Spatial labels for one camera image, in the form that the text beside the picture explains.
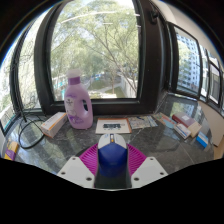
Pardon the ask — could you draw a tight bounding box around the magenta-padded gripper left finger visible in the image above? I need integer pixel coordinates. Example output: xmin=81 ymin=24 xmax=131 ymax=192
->
xmin=56 ymin=143 xmax=101 ymax=189

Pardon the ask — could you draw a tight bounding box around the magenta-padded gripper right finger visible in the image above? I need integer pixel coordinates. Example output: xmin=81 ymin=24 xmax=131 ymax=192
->
xmin=126 ymin=143 xmax=169 ymax=189

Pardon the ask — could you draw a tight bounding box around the blue and white computer mouse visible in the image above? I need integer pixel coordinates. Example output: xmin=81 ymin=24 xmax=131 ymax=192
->
xmin=97 ymin=133 xmax=129 ymax=178

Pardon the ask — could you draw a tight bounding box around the printed paper leaflet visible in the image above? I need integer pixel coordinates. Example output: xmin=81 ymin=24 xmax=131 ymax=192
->
xmin=127 ymin=115 xmax=159 ymax=130

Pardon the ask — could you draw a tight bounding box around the white and orange carton box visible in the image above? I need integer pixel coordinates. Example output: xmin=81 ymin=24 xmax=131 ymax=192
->
xmin=40 ymin=111 xmax=69 ymax=139

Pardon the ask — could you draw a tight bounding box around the white book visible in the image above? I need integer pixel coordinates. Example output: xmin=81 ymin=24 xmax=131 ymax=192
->
xmin=173 ymin=123 xmax=192 ymax=140

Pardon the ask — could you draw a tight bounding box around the teal-edged flat book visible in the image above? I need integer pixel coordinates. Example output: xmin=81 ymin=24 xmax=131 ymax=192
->
xmin=153 ymin=112 xmax=178 ymax=129

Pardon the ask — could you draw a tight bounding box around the white card with orange border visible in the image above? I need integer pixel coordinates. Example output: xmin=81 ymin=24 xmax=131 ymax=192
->
xmin=95 ymin=117 xmax=133 ymax=135

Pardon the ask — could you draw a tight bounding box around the red book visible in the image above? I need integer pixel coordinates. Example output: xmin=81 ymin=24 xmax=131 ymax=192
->
xmin=171 ymin=111 xmax=198 ymax=128

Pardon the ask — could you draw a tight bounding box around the blue and white box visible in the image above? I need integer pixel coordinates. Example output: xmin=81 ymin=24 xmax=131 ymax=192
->
xmin=195 ymin=131 xmax=210 ymax=149

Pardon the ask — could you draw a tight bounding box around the tan book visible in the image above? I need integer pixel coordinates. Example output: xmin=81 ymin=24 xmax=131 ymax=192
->
xmin=186 ymin=121 xmax=203 ymax=138

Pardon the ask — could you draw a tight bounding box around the purple detergent bottle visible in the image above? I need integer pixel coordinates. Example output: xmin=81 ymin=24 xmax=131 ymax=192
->
xmin=63 ymin=69 xmax=94 ymax=130

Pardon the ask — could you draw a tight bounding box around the black cable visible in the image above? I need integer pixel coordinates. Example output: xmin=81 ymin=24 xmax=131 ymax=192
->
xmin=18 ymin=113 xmax=46 ymax=149

